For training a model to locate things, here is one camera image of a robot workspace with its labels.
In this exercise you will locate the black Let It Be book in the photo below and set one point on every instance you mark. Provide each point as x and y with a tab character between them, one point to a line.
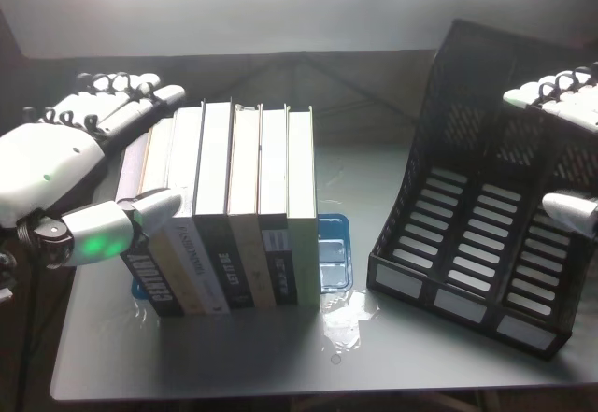
229	262

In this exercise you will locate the black book white labels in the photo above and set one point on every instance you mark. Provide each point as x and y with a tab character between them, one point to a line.
280	267

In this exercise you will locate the black mesh file organizer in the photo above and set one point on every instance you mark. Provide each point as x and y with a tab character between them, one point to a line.
490	61

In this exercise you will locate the black Century book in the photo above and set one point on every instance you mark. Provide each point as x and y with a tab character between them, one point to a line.
154	290

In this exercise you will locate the white Fashionista book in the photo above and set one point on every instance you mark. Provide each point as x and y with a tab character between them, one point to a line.
201	262

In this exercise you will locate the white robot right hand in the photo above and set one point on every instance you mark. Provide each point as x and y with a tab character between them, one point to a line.
560	94

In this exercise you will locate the beige book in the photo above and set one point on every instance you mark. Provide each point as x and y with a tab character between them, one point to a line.
254	262

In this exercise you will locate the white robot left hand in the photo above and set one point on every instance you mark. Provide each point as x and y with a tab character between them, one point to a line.
51	164

